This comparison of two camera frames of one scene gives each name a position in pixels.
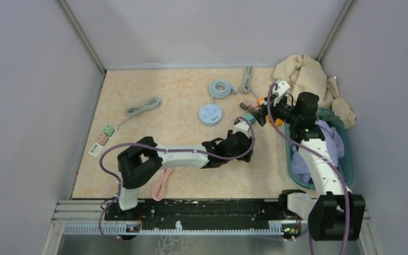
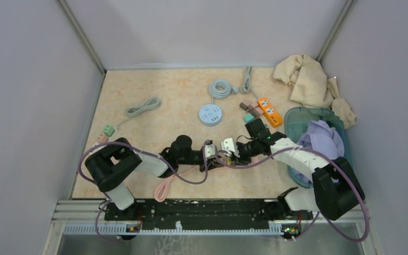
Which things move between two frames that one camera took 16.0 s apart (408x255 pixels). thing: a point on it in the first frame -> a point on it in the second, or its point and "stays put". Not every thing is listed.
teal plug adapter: x=250 y=117 stays put
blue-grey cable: x=220 y=89 stays put
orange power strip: x=278 y=122 stays put
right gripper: x=261 y=116 -> x=240 y=161
